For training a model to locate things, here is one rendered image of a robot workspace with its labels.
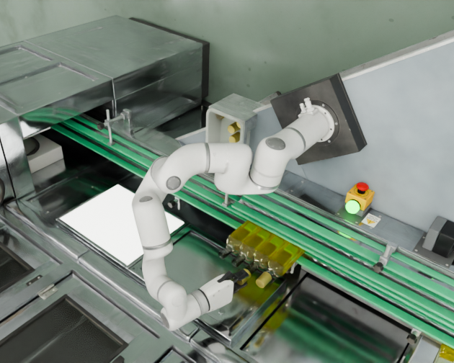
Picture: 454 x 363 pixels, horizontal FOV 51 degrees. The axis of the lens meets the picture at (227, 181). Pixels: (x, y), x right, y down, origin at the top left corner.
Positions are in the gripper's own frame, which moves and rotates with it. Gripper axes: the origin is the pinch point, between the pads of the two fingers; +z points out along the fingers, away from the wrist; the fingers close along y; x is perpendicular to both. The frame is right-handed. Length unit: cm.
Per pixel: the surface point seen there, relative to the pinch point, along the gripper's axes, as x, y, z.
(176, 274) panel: 23.6, -13.2, -9.5
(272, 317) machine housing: -9.3, -15.9, 8.2
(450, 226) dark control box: -35, 24, 51
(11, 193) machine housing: 100, -13, -43
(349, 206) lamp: -8.6, 20.3, 36.8
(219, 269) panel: 16.8, -13.0, 4.6
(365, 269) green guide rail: -23.5, 6.9, 31.3
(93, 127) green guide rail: 109, 2, -1
